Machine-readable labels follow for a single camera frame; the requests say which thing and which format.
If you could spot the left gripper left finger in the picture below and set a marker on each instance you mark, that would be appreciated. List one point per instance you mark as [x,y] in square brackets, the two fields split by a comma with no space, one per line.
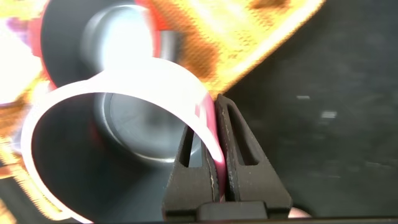
[186,186]

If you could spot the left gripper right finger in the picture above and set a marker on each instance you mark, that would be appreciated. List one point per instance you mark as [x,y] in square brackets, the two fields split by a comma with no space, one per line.
[255,186]

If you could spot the black tablecloth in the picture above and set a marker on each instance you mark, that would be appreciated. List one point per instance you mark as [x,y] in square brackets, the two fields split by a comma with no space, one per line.
[326,140]

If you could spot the pink saucepan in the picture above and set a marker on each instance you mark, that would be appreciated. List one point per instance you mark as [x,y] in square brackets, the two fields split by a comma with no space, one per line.
[140,81]

